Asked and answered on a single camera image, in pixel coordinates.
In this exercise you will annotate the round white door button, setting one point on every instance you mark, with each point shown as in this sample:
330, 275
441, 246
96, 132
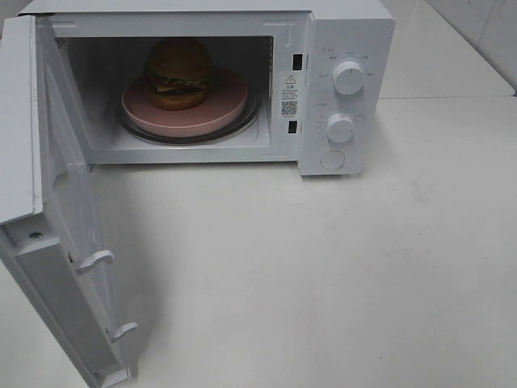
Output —
333, 160

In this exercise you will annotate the pink round plate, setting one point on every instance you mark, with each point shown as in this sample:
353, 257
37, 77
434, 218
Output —
184, 113

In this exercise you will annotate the burger with lettuce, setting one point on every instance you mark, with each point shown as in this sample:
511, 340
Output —
177, 73

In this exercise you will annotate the white microwave door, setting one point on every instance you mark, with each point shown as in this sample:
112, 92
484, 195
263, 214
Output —
52, 241

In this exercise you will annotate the glass microwave turntable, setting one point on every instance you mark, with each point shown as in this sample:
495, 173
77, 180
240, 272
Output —
242, 122

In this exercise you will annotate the white lower microwave knob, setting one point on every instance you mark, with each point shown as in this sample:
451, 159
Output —
340, 127

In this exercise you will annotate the white microwave knob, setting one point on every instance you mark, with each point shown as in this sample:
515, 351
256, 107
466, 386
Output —
348, 76
340, 127

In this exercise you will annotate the white microwave oven body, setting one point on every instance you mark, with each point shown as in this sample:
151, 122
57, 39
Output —
283, 50

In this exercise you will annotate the white upper microwave knob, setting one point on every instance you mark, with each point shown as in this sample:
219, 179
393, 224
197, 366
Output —
348, 76

